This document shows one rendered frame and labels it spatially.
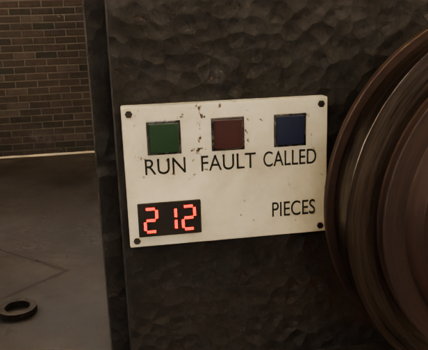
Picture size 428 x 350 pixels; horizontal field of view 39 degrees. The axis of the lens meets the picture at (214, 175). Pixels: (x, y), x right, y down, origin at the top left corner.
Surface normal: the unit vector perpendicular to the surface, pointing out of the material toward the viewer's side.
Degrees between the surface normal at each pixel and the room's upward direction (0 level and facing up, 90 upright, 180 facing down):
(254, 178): 90
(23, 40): 90
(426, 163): 69
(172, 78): 90
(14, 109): 90
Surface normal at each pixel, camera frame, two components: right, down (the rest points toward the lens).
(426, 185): -0.79, -0.07
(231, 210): 0.16, 0.23
